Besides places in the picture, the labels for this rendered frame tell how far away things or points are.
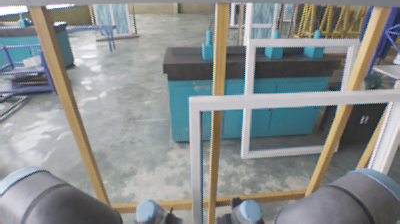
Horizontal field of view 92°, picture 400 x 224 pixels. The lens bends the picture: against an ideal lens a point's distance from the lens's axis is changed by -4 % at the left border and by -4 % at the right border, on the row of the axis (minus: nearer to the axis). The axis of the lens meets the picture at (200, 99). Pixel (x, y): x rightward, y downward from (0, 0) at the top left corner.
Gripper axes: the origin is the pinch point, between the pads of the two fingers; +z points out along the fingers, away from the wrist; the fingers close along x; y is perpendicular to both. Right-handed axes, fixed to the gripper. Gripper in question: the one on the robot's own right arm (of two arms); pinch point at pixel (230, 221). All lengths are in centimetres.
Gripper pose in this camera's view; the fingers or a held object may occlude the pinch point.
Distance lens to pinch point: 131.7
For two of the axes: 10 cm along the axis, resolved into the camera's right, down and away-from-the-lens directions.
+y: 1.0, 7.8, -6.2
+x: 9.8, 0.3, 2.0
